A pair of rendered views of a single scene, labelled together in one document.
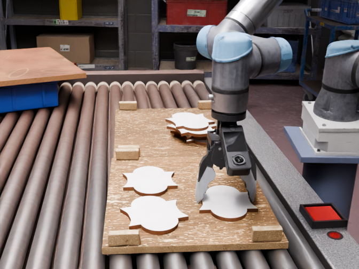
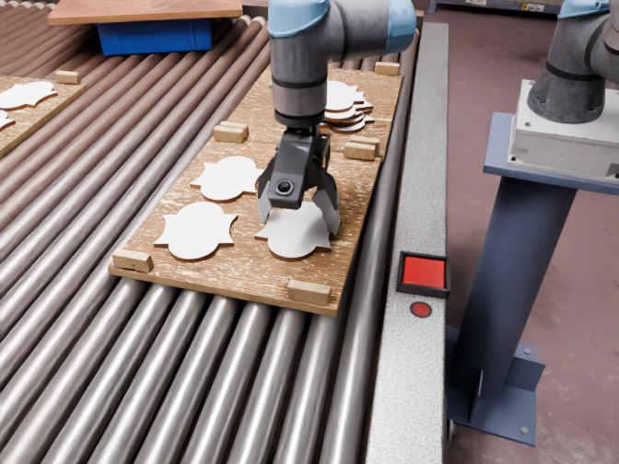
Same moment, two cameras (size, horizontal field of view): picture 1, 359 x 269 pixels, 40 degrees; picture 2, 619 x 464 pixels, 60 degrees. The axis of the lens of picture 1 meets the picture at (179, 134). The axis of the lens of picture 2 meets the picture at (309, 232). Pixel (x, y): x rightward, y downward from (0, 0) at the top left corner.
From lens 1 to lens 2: 0.47 m
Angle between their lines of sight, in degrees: 25
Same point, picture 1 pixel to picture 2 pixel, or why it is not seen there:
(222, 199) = (294, 226)
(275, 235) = (318, 298)
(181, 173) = not seen: hidden behind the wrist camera
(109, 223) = (139, 234)
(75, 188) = (147, 172)
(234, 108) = (295, 108)
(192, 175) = not seen: hidden behind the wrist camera
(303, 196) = (424, 235)
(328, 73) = (554, 45)
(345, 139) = (555, 149)
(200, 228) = (239, 263)
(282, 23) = not seen: outside the picture
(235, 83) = (294, 72)
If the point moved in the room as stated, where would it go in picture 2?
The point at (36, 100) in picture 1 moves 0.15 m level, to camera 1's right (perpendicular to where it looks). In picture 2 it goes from (182, 40) to (231, 46)
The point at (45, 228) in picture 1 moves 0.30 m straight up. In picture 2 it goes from (75, 224) to (14, 46)
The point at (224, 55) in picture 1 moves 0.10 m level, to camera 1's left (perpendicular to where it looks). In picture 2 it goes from (274, 25) to (202, 17)
